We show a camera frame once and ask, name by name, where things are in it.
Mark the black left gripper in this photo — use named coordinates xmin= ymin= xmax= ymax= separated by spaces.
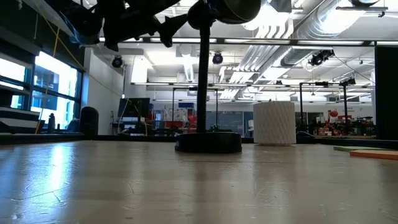
xmin=103 ymin=0 xmax=189 ymax=52

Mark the black gooseneck desk lamp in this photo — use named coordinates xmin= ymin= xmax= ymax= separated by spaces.
xmin=174 ymin=0 xmax=262 ymax=154

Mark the black computer monitor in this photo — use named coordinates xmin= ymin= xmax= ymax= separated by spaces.
xmin=117 ymin=97 xmax=151 ymax=118

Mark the black cylindrical bin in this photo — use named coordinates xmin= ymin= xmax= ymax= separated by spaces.
xmin=80 ymin=106 xmax=100 ymax=136

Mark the large window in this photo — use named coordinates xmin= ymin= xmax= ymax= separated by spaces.
xmin=0 ymin=51 xmax=83 ymax=131

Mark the white textured pen cup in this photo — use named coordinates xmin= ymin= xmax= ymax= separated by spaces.
xmin=252 ymin=100 xmax=297 ymax=146

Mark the dark water bottle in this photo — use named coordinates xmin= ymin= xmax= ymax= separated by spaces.
xmin=47 ymin=112 xmax=56 ymax=134

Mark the green sticky note pad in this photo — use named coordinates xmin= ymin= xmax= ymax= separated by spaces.
xmin=333 ymin=145 xmax=398 ymax=153

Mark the orange sticky note pad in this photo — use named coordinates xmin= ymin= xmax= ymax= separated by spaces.
xmin=349 ymin=149 xmax=398 ymax=161

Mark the black background rig frame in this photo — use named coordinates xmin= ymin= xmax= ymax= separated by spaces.
xmin=172 ymin=86 xmax=219 ymax=131
xmin=298 ymin=77 xmax=376 ymax=133

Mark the black aluminium table frame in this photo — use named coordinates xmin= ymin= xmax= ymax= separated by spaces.
xmin=0 ymin=37 xmax=398 ymax=150

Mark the yellow cable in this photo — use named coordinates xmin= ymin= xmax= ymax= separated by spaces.
xmin=34 ymin=12 xmax=60 ymax=134

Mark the black rig camera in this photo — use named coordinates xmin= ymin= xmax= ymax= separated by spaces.
xmin=309 ymin=49 xmax=336 ymax=67

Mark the white ceiling duct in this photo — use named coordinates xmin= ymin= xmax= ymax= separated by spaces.
xmin=217 ymin=0 xmax=398 ymax=100

